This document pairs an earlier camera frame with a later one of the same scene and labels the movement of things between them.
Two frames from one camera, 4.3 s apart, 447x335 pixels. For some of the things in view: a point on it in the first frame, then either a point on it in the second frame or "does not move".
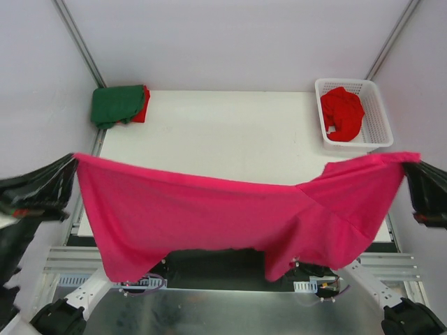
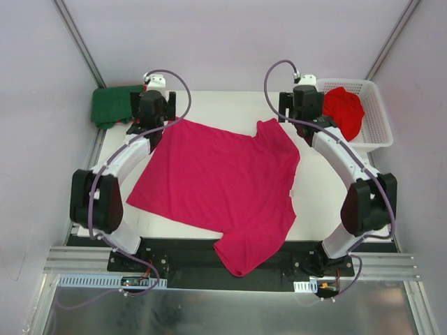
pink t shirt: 330,220 → 239,186
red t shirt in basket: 343,110 does not move
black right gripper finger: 432,176 → 305,102
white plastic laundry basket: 375,131 does not move
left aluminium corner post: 74,31 does not move
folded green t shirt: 113,104 does not move
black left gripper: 38,188 → 171,105
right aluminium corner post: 392,39 does not move
